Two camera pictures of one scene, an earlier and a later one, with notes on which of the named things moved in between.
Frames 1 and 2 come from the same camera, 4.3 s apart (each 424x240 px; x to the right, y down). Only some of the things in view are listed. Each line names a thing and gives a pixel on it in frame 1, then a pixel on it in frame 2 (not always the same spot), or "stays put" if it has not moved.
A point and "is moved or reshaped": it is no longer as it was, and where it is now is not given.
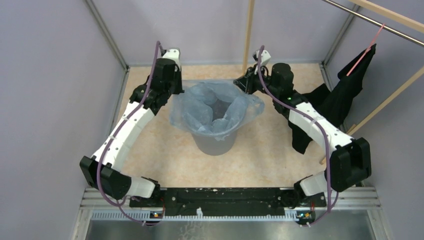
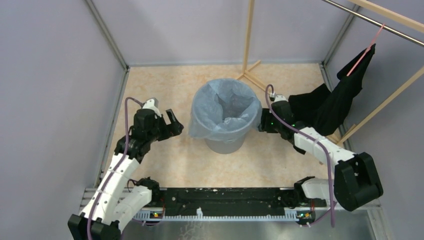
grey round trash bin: [209, 145] is moved or reshaped
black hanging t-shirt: [338, 105] stays put
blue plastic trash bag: [214, 107] is moved or reshaped
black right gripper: [246, 83] → [266, 114]
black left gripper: [177, 73] → [174, 131]
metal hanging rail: [401, 33] stays put
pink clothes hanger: [360, 61] stays put
